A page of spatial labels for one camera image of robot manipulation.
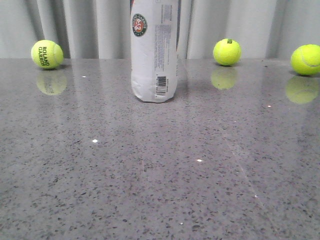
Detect white blue tennis ball can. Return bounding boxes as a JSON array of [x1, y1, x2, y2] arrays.
[[130, 0, 181, 103]]

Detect Wilson yellow tennis ball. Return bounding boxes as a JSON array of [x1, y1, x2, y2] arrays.
[[212, 38, 241, 66]]

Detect Roland Garros yellow tennis ball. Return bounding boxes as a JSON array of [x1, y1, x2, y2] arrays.
[[30, 39, 64, 70]]

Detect plain yellow tennis ball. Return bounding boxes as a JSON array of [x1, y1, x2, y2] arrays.
[[290, 44, 320, 76]]

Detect white pleated curtain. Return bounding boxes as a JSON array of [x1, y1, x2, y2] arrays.
[[0, 0, 320, 59]]

